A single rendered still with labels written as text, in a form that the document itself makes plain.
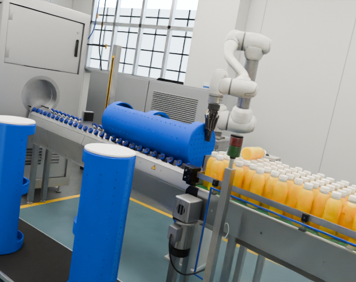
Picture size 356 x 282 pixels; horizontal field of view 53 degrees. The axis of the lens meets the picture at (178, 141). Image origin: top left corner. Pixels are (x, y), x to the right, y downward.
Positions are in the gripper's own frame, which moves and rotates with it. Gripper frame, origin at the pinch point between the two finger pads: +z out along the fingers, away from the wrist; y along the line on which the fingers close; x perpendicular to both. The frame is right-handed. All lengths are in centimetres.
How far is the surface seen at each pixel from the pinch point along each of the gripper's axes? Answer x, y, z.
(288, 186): -63, -14, 11
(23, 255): 80, -70, 101
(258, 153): -36.3, -0.4, 1.7
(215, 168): -24.1, -21.6, 12.7
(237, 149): -46, -40, -4
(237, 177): -38.3, -20.9, 13.8
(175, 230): -21, -42, 46
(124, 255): 67, 9, 116
